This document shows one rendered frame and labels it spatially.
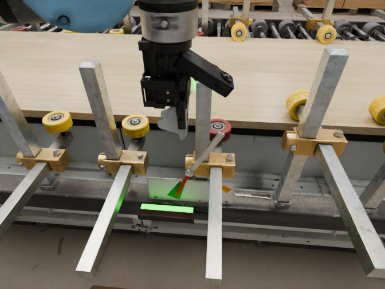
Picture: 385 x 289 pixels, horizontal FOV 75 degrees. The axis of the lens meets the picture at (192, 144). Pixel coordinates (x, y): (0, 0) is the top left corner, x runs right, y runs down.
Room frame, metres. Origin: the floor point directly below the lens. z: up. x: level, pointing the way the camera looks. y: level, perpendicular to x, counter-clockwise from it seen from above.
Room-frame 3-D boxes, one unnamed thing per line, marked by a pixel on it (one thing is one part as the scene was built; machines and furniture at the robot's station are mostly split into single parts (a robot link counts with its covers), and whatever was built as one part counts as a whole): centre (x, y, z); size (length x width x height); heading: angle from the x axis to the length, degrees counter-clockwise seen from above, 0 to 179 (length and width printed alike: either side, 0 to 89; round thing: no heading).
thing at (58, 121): (0.64, 0.42, 0.85); 0.08 x 0.08 x 0.11
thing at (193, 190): (0.48, 0.01, 0.75); 0.26 x 0.01 x 0.10; 85
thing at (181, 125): (0.40, 0.02, 1.09); 0.05 x 0.02 x 0.09; 175
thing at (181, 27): (0.42, 0.04, 1.23); 0.10 x 0.09 x 0.05; 175
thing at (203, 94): (0.50, -0.03, 0.87); 0.03 x 0.03 x 0.48; 85
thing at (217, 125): (0.60, -0.08, 0.85); 0.08 x 0.08 x 0.11
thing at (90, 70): (0.52, 0.22, 0.89); 0.03 x 0.03 x 0.48; 85
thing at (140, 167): (0.52, 0.20, 0.83); 0.13 x 0.06 x 0.05; 85
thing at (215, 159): (0.50, -0.05, 0.85); 0.13 x 0.06 x 0.05; 85
